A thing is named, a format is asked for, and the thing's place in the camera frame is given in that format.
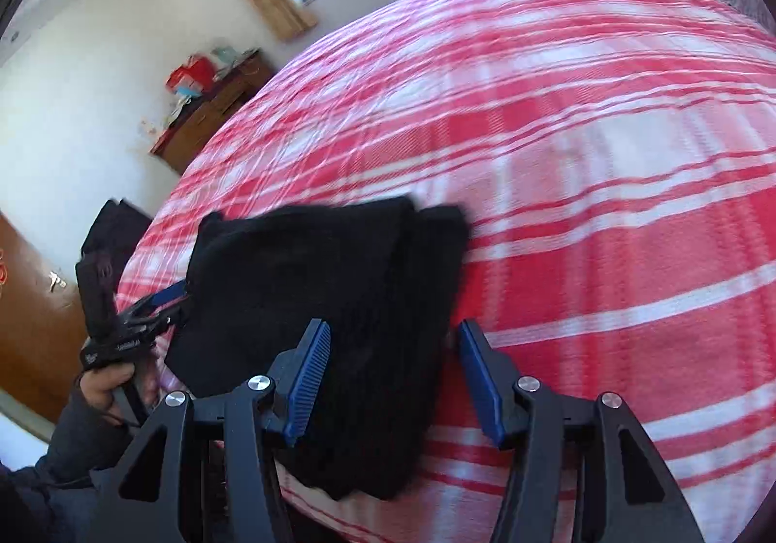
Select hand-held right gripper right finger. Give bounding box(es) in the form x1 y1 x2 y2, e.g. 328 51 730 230
456 319 707 543

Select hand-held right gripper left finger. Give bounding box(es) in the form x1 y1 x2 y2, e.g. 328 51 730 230
91 318 332 543

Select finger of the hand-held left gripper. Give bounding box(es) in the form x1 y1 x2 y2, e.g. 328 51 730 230
124 282 190 319
144 308 190 339

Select black pants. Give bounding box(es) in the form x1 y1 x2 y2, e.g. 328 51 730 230
163 196 470 501

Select person's left forearm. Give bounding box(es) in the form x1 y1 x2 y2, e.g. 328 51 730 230
35 379 147 491

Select person's left hand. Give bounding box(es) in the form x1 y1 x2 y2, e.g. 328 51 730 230
76 346 162 418

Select black garment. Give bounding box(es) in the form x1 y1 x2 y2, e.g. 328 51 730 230
81 199 154 272

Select brown wooden door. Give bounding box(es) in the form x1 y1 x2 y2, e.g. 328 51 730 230
0 212 93 418

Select brown wooden cabinet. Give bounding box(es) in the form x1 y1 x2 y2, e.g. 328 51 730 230
150 51 277 176

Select person's dark jacket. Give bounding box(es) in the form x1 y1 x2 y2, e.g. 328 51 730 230
0 449 95 543

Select red gift bag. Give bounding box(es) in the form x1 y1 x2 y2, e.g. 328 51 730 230
166 54 217 94

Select red plaid blanket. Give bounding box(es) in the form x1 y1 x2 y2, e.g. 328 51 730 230
115 0 776 543

